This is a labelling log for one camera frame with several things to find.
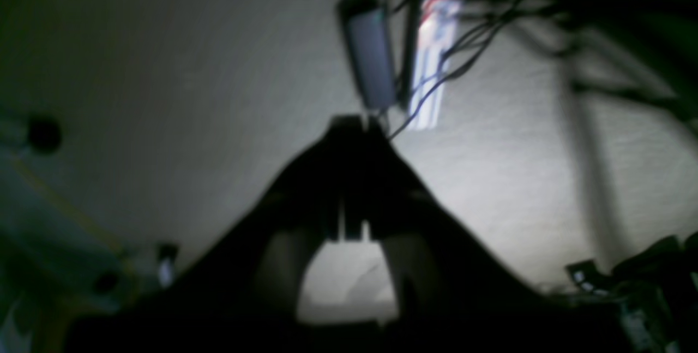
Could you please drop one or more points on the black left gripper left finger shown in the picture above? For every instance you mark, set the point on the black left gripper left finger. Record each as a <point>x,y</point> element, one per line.
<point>303,200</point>

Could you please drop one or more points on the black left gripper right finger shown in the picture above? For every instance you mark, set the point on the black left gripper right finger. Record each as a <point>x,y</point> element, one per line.
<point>381,187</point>

